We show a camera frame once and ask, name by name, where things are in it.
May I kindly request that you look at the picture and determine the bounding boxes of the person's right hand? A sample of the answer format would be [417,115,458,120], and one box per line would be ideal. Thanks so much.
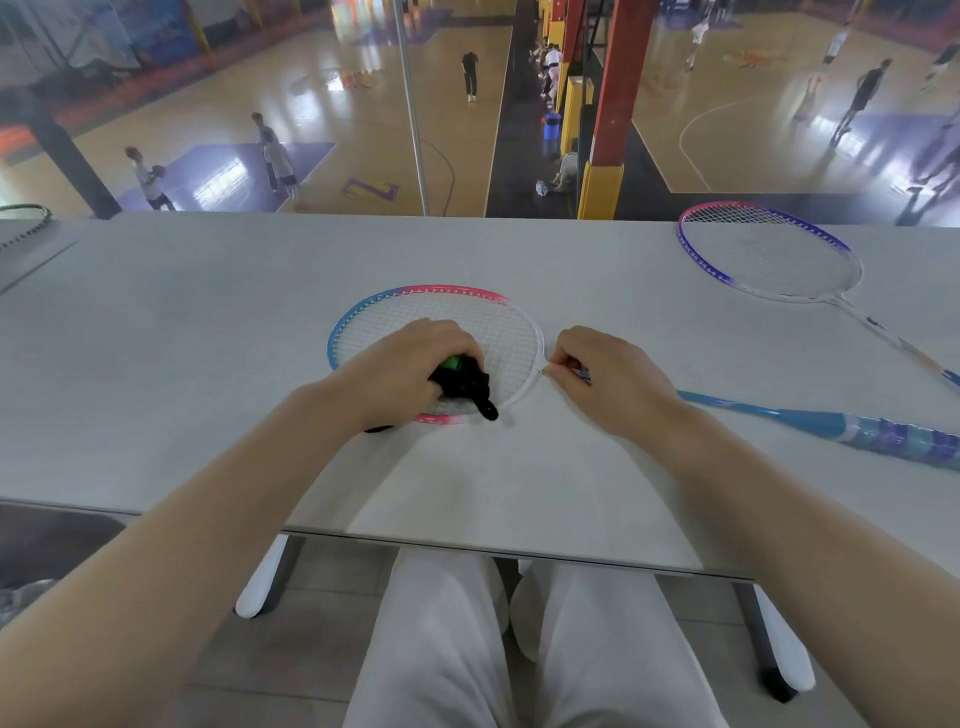
[542,325,703,466]

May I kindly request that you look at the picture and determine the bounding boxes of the person's left hand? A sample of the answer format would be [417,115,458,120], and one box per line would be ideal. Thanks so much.
[318,317,487,435]

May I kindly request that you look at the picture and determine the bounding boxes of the green black cleaning cloth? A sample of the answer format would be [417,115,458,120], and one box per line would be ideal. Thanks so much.
[363,354,501,435]

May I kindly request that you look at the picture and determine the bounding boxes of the pink blue badminton racket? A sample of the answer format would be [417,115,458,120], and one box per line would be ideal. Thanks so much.
[326,284,960,474]

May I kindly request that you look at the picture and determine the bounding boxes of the purple pink badminton racket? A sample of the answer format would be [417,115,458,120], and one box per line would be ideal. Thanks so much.
[676,200,960,391]

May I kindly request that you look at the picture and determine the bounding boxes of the person's left forearm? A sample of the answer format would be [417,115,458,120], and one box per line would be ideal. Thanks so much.
[0,378,361,728]

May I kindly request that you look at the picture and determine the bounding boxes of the person's right forearm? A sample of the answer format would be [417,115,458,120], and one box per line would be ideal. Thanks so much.
[659,412,960,728]

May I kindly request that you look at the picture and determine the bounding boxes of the person's white trousers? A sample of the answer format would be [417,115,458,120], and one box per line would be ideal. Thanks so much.
[343,547,729,728]

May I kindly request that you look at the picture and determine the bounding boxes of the green badminton racket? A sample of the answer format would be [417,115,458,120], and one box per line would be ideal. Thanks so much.
[0,203,54,249]

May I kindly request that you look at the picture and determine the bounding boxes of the white table leg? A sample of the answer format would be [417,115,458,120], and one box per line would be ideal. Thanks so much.
[233,533,307,620]
[733,581,817,705]

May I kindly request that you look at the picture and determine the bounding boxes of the metal window mullion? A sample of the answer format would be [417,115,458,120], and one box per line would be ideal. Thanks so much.
[391,0,431,217]

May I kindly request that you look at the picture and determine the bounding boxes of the red pillar with yellow base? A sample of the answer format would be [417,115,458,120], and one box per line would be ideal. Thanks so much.
[575,0,661,221]

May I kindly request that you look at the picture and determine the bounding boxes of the group of distant people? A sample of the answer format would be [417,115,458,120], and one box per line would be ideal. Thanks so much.
[123,0,960,215]

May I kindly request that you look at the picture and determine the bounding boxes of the white shoe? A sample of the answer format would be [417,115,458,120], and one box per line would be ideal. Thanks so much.
[0,577,58,628]

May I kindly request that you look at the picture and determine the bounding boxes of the yellow padded post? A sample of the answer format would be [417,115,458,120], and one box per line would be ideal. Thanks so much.
[560,74,595,157]

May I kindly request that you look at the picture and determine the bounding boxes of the dark hoop post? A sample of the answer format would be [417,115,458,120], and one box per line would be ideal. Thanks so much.
[14,82,124,220]

